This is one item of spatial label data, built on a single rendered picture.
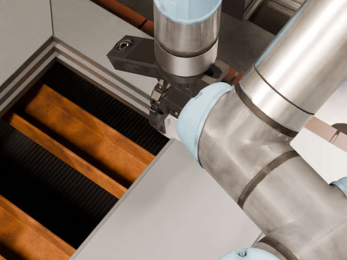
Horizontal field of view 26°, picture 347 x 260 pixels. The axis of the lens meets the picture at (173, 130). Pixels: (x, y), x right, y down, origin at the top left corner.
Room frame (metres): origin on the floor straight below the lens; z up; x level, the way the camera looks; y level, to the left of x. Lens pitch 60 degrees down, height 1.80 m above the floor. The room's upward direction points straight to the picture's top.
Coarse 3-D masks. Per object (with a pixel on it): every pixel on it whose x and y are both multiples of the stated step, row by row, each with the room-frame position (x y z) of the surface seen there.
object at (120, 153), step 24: (24, 96) 0.72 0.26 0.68; (48, 96) 0.71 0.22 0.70; (24, 120) 0.65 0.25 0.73; (48, 120) 0.68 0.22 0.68; (72, 120) 0.68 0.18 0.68; (96, 120) 0.65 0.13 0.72; (48, 144) 0.62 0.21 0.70; (72, 144) 0.63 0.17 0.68; (96, 144) 0.63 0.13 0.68; (120, 144) 0.62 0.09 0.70; (96, 168) 0.56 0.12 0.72; (120, 168) 0.58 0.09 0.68; (144, 168) 0.58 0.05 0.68; (120, 192) 0.52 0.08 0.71
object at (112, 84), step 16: (48, 48) 0.71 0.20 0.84; (64, 48) 0.71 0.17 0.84; (32, 64) 0.68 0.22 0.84; (48, 64) 0.69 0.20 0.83; (64, 64) 0.70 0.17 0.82; (80, 64) 0.68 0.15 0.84; (96, 64) 0.67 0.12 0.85; (16, 80) 0.65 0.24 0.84; (32, 80) 0.66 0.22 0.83; (96, 80) 0.66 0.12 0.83; (112, 80) 0.65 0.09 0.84; (0, 96) 0.62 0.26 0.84; (16, 96) 0.63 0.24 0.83; (128, 96) 0.63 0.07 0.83; (144, 96) 0.62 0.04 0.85; (0, 112) 0.60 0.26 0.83; (144, 112) 0.60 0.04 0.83; (128, 192) 0.46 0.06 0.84; (112, 208) 0.44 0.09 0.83; (256, 240) 0.38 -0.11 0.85
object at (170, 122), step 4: (168, 116) 0.53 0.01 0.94; (172, 116) 0.52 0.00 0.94; (164, 120) 0.52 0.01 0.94; (168, 120) 0.53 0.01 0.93; (172, 120) 0.52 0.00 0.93; (176, 120) 0.52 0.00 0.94; (168, 124) 0.53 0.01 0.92; (172, 124) 0.52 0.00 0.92; (176, 124) 0.52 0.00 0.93; (168, 128) 0.52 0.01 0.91; (172, 128) 0.52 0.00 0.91; (160, 132) 0.53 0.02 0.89; (168, 132) 0.52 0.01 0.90; (172, 132) 0.52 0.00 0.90; (176, 132) 0.52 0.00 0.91; (168, 136) 0.53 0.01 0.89; (172, 136) 0.53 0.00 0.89; (176, 136) 0.52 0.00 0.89; (180, 140) 0.52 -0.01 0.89
